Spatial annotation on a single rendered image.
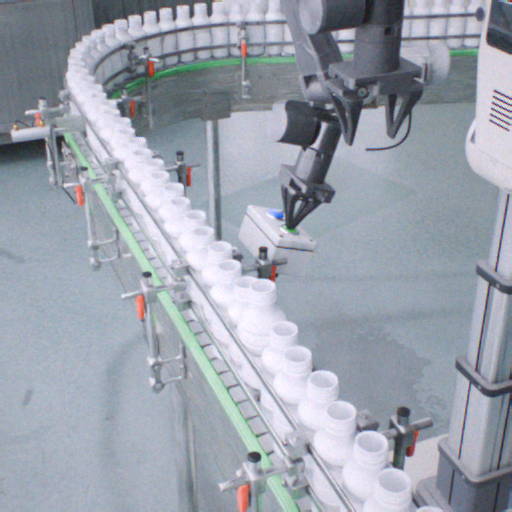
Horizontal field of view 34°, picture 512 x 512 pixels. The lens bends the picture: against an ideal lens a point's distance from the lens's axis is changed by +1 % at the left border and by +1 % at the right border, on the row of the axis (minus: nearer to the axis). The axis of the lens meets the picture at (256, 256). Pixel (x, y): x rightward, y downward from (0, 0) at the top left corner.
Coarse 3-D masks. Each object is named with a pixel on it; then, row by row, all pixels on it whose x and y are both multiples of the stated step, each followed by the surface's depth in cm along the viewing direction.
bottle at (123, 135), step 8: (128, 128) 175; (120, 136) 172; (128, 136) 172; (120, 144) 173; (120, 152) 173; (128, 152) 173; (120, 160) 174; (120, 176) 176; (120, 184) 177; (120, 200) 179
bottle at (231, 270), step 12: (228, 264) 128; (240, 264) 126; (228, 276) 125; (240, 276) 127; (216, 288) 127; (228, 288) 126; (216, 300) 127; (228, 300) 126; (216, 324) 129; (216, 336) 131; (228, 336) 129; (228, 348) 130
